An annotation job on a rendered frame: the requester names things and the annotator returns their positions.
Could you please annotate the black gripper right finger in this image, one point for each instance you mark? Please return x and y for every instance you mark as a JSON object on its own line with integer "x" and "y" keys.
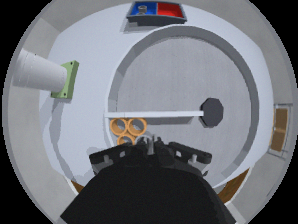
{"x": 197, "y": 158}

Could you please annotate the bronze bushing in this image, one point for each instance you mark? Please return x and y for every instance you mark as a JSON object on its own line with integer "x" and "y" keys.
{"x": 120, "y": 139}
{"x": 114, "y": 127}
{"x": 132, "y": 130}

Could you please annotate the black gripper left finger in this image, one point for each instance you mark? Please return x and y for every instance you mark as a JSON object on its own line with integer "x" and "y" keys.
{"x": 104, "y": 158}

